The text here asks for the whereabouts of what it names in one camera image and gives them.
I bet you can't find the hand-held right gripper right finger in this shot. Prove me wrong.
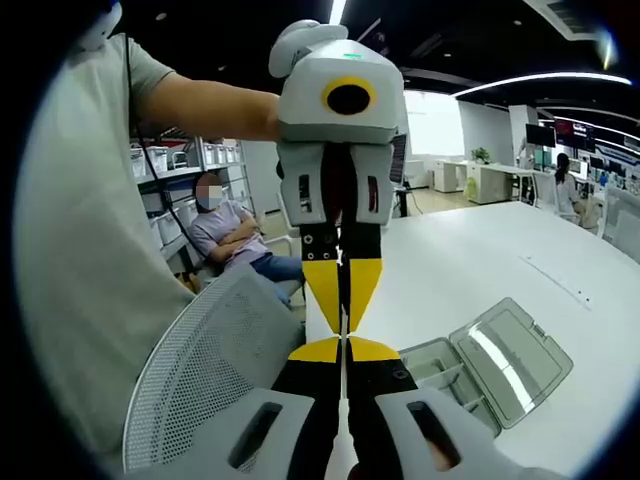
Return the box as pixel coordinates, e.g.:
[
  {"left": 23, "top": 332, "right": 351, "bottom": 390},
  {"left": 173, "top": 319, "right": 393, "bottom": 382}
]
[{"left": 347, "top": 337, "right": 567, "bottom": 480}]

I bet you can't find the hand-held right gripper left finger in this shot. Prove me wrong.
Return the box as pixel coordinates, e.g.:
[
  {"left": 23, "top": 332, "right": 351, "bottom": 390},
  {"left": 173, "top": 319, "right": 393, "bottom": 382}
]
[{"left": 123, "top": 337, "right": 346, "bottom": 480}]

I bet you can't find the grey transparent guide fixture box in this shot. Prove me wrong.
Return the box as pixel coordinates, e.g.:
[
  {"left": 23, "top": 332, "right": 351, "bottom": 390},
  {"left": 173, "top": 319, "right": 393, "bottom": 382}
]
[{"left": 397, "top": 297, "right": 575, "bottom": 440}]

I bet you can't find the white side desk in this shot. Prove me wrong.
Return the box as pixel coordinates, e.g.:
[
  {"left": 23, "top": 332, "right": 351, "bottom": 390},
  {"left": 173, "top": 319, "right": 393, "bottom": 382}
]
[{"left": 392, "top": 184, "right": 426, "bottom": 219}]

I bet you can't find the white mesh office chair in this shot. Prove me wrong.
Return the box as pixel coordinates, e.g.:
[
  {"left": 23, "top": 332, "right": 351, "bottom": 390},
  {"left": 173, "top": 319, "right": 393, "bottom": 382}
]
[{"left": 122, "top": 263, "right": 307, "bottom": 474}]

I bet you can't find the row of white storage bins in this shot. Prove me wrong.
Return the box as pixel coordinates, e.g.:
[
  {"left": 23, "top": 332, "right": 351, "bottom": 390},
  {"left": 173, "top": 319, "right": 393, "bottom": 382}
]
[{"left": 130, "top": 141, "right": 242, "bottom": 241}]

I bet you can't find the black monitor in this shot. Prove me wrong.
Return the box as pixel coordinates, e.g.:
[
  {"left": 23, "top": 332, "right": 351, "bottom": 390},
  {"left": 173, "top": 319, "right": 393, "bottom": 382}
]
[{"left": 391, "top": 132, "right": 410, "bottom": 187}]

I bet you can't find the metal storage shelf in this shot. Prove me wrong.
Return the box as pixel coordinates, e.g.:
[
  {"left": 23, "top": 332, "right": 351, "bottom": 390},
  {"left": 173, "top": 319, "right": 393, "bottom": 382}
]
[{"left": 129, "top": 134, "right": 251, "bottom": 261}]

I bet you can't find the white low cabinet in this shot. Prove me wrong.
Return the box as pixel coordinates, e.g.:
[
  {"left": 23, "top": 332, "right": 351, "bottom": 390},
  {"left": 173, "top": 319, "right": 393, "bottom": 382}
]
[{"left": 432, "top": 158, "right": 534, "bottom": 206}]

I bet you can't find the white worn device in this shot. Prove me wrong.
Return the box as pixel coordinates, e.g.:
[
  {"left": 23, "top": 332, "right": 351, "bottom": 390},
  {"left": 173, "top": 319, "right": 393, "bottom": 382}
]
[{"left": 74, "top": 0, "right": 124, "bottom": 52}]

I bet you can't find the operator in grey shirt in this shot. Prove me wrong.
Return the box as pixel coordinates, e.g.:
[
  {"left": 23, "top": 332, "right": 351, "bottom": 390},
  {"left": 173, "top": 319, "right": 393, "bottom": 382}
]
[{"left": 14, "top": 32, "right": 197, "bottom": 474}]

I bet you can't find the hanging display screen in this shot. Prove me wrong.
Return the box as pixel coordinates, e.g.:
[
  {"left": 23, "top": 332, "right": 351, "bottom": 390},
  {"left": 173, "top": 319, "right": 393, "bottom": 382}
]
[{"left": 553, "top": 118, "right": 597, "bottom": 151}]

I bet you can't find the white desk partition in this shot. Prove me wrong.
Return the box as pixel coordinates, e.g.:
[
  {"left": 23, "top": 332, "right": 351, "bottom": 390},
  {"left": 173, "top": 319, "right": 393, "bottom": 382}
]
[{"left": 599, "top": 187, "right": 640, "bottom": 256}]

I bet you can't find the ceiling air vent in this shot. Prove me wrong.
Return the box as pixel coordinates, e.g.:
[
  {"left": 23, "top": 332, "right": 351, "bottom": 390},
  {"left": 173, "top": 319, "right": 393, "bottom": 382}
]
[{"left": 542, "top": 0, "right": 601, "bottom": 39}]

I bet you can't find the black device cable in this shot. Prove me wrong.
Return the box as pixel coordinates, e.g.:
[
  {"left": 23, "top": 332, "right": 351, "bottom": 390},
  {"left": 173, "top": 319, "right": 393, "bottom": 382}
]
[{"left": 124, "top": 34, "right": 194, "bottom": 241}]

